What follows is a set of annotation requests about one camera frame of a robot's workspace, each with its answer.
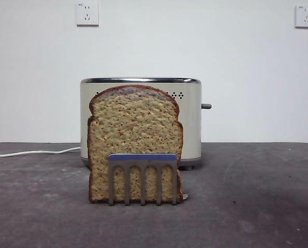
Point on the brown wholegrain bread slice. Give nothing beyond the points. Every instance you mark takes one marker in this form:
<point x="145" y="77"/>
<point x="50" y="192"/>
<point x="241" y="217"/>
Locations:
<point x="133" y="129"/>

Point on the shiny metal toast rack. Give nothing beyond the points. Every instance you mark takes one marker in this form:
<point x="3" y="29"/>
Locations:
<point x="143" y="160"/>

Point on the cream toaster with chrome top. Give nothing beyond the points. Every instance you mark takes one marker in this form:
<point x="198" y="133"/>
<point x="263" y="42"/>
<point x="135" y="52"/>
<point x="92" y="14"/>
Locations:
<point x="192" y="124"/>

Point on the grey toaster lever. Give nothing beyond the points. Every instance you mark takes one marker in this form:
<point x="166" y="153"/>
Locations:
<point x="206" y="106"/>

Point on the white wall socket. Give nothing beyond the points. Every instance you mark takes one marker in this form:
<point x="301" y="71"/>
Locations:
<point x="304" y="16"/>
<point x="87" y="14"/>

